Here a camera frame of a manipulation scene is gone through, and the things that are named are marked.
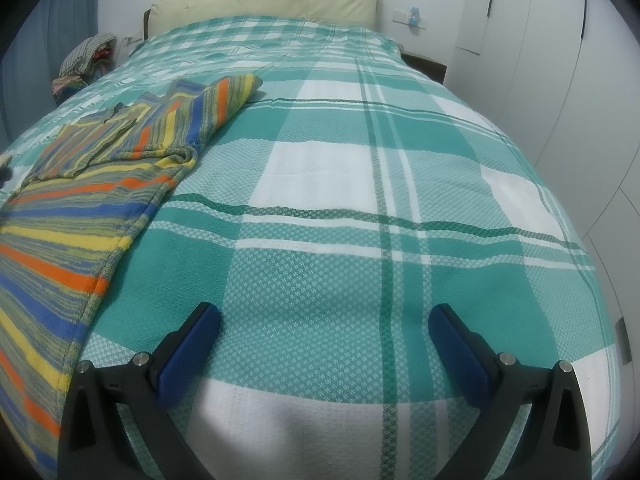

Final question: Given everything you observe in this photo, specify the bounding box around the pile of mixed clothes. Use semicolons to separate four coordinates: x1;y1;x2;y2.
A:
50;32;118;107

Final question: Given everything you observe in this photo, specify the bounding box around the cream padded headboard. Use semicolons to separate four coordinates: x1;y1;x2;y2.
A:
142;0;379;43

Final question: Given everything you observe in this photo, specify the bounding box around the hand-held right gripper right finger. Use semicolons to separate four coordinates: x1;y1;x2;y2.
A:
429;303;593;480

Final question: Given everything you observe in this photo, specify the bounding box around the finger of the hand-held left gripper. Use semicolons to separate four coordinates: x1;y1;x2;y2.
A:
0;152;15;193

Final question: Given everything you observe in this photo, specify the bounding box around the white wardrobe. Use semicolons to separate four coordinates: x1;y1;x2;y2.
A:
452;0;640;401

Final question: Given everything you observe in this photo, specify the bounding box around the bed with green plaid cover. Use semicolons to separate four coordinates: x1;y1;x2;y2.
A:
0;14;623;480

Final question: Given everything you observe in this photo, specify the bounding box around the dark wooden nightstand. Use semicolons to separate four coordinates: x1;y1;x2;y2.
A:
400;50;447;83

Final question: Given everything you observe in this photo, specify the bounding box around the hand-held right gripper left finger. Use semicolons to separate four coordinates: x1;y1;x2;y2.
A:
57;301;222;480

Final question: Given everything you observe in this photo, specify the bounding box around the blue curtain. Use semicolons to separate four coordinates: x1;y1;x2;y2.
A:
0;0;101;156

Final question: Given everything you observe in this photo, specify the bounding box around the wall socket with blue plug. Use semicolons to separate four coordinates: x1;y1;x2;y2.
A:
392;6;430;30

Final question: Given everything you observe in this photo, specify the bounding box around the striped knit sweater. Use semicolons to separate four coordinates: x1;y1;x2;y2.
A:
0;73;265;463

